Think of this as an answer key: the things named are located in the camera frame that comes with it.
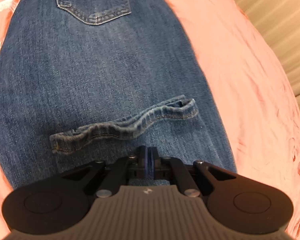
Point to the orange duvet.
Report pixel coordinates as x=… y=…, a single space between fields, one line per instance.
x=240 y=85

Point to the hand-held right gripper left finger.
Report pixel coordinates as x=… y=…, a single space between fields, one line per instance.
x=146 y=163

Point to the beige pleated curtain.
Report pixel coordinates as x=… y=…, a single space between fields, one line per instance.
x=280 y=20

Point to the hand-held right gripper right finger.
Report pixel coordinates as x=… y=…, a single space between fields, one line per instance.
x=153 y=163

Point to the blue denim pants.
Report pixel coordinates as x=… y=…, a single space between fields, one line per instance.
x=95 y=75

